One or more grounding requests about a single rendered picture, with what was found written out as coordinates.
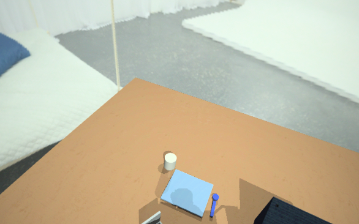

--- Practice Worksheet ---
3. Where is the light blue square mat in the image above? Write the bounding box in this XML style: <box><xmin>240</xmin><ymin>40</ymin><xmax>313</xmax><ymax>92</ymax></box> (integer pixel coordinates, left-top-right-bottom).
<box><xmin>161</xmin><ymin>169</ymin><xmax>213</xmax><ymax>217</ymax></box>

